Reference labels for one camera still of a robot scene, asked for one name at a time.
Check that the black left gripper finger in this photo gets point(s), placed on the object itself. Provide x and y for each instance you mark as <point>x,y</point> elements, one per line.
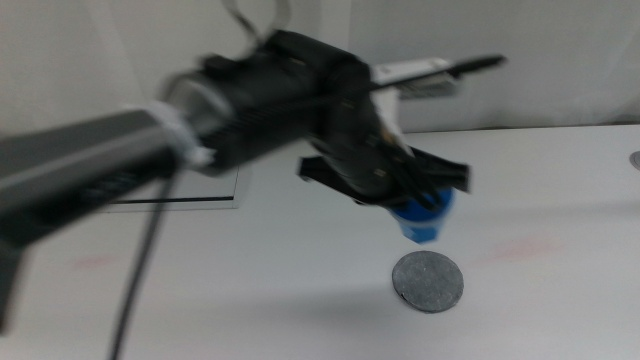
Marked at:
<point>434,192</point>
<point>407,190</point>

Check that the blue plastic cup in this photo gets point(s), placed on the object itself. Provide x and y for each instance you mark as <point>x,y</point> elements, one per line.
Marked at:
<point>422,225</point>

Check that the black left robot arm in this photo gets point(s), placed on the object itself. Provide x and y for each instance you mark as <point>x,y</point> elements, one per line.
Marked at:
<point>260,100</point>

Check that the round grey cup mat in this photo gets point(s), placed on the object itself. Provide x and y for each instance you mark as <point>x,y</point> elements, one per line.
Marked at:
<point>427,281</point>

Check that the white backdrop cloth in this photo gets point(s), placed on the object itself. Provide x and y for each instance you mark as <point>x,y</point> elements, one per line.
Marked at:
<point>525,30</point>

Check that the grey round table grommet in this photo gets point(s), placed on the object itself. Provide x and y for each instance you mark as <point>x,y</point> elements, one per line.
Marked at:
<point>636,160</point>

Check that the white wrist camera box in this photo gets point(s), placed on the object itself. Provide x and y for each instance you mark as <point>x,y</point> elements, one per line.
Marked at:
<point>420,75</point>

